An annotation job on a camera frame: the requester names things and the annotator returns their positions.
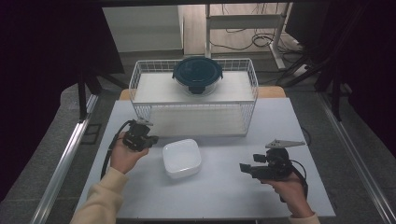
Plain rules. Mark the white power strip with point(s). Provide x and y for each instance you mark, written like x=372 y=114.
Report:
x=300 y=70

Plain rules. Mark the white desk frame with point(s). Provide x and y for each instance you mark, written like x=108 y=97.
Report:
x=243 y=21

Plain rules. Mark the person's right hand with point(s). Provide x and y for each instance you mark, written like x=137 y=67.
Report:
x=292 y=193

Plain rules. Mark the white square lidded container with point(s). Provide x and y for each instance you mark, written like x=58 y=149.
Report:
x=182 y=157

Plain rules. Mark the aluminium rail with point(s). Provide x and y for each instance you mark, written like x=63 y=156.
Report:
x=65 y=161
x=355 y=155

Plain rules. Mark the round container with blue lid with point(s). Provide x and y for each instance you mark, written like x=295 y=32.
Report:
x=196 y=73

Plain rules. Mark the white panel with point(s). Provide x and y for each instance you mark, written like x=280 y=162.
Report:
x=140 y=28

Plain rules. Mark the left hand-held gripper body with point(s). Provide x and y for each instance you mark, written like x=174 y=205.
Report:
x=137 y=138

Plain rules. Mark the person's left hand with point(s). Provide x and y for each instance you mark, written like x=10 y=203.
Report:
x=124 y=157

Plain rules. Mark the black metal stand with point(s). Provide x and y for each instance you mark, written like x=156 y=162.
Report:
x=82 y=93
x=336 y=93

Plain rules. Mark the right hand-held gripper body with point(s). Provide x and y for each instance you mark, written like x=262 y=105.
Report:
x=277 y=165

